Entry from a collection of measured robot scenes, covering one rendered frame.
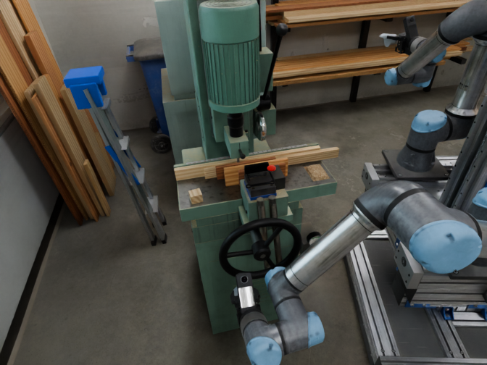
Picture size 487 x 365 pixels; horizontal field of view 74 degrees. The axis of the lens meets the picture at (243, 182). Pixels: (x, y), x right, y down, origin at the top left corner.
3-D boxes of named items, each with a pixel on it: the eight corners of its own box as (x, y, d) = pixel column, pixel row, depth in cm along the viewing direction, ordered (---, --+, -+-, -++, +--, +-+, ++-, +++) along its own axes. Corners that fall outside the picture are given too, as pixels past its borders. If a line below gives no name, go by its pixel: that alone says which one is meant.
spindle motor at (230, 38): (213, 118, 103) (201, 10, 84) (206, 97, 117) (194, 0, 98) (266, 111, 106) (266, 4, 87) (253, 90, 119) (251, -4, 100)
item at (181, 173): (176, 180, 127) (174, 170, 123) (176, 177, 128) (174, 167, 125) (319, 157, 135) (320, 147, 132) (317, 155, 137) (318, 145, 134)
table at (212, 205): (182, 241, 109) (180, 229, 106) (177, 187, 133) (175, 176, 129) (347, 209, 118) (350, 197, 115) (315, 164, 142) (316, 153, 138)
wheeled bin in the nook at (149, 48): (150, 158, 306) (123, 53, 246) (149, 132, 347) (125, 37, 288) (217, 147, 317) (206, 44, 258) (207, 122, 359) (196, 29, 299)
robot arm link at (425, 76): (401, 83, 153) (407, 60, 147) (422, 81, 155) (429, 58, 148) (411, 90, 147) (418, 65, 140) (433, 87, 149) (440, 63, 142)
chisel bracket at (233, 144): (231, 163, 120) (230, 143, 115) (225, 144, 131) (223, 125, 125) (250, 159, 121) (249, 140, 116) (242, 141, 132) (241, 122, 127)
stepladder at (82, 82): (146, 248, 219) (58, 83, 145) (147, 223, 239) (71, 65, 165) (169, 243, 220) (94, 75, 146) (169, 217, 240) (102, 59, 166)
